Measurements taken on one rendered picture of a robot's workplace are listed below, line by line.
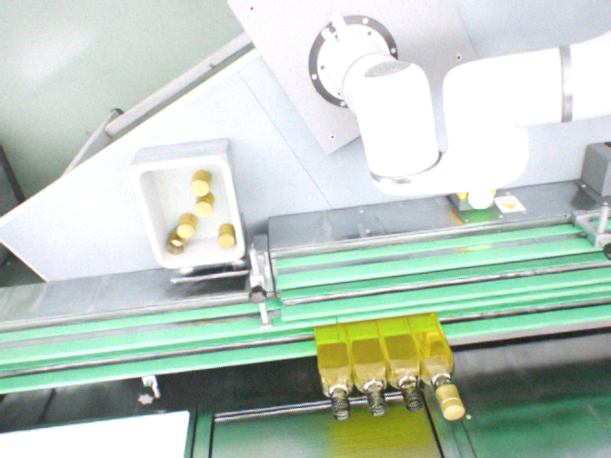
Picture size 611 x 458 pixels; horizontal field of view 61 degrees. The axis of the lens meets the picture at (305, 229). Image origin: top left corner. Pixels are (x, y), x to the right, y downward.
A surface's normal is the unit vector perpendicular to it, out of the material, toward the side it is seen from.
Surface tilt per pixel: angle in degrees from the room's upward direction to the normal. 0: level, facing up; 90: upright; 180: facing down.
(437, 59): 3
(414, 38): 3
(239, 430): 90
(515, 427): 91
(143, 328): 90
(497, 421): 90
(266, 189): 0
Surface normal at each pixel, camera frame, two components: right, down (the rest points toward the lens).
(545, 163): 0.07, 0.52
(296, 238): -0.10, -0.84
